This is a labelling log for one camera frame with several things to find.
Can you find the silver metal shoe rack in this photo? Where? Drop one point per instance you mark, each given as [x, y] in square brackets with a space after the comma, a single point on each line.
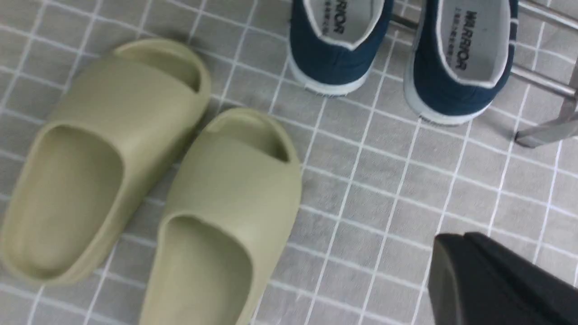
[547, 64]

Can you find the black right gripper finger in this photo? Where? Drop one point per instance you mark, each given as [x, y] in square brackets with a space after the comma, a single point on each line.
[475, 280]

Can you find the olive foam slide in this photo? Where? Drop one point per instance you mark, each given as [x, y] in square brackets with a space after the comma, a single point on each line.
[123, 122]
[227, 219]

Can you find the grey checked table cloth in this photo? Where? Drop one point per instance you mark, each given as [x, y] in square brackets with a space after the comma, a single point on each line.
[378, 182]

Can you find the right olive foam slide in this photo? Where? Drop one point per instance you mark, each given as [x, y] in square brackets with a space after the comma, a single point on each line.
[227, 219]

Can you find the navy slip-on shoe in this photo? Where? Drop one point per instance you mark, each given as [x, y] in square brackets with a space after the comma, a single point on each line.
[333, 43]
[462, 56]

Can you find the left olive foam slide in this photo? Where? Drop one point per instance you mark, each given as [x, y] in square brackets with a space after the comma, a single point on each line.
[123, 122]

